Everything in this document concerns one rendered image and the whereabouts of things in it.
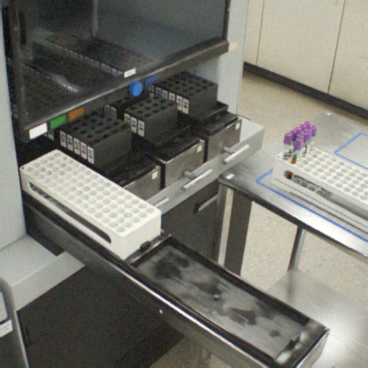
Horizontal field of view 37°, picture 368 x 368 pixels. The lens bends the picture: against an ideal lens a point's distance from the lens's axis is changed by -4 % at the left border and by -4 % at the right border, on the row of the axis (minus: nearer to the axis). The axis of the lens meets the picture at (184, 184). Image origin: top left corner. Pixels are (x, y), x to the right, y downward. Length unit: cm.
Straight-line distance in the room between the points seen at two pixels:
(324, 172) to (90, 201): 46
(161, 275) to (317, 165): 40
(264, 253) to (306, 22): 155
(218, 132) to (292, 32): 208
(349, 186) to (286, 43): 237
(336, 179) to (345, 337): 63
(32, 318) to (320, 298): 91
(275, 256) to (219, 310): 134
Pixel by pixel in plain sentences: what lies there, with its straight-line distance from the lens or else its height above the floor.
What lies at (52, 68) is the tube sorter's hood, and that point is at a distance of 103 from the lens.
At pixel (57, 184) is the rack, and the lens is 110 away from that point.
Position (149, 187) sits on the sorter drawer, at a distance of 124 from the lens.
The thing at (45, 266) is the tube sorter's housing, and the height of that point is 73.
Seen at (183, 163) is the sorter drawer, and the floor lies 78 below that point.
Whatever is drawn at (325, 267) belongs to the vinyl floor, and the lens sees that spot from 227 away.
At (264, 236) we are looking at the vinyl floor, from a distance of 235.
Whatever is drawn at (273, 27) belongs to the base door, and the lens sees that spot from 348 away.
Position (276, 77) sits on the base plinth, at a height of 3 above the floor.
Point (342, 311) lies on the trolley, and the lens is 173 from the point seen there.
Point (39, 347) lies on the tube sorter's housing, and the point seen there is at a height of 52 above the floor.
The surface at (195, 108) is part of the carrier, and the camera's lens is 140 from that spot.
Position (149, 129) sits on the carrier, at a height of 85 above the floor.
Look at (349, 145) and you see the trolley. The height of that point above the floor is 82.
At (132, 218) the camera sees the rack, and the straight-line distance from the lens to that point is 101.
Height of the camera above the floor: 150
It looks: 35 degrees down
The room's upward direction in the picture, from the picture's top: 4 degrees clockwise
